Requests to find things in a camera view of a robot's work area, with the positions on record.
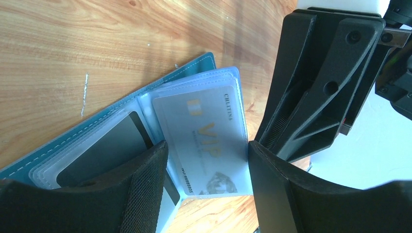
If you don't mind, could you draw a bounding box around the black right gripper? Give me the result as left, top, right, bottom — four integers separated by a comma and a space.
270, 0, 412, 162

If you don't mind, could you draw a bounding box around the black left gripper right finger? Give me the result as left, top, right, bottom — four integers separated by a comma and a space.
248, 141, 412, 233

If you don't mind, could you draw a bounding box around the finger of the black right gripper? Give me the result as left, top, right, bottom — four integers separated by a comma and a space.
254, 9, 342, 149

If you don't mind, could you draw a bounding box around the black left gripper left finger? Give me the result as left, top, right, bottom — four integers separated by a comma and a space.
0, 141, 168, 233

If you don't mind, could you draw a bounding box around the black credit card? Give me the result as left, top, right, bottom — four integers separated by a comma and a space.
56, 111, 181, 206

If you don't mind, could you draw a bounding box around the teal leather card holder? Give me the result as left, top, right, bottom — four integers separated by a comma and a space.
0, 52, 248, 233

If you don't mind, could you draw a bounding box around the white silver credit card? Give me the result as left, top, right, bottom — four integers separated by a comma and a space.
153, 85, 252, 197

